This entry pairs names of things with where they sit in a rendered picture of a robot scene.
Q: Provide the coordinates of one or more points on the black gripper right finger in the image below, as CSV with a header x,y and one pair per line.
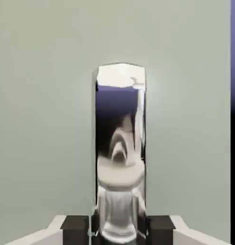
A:
x,y
161,227

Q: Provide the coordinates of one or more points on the pale green cabinet door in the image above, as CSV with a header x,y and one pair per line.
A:
x,y
43,114

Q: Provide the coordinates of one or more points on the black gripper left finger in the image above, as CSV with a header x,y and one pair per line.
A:
x,y
75,227

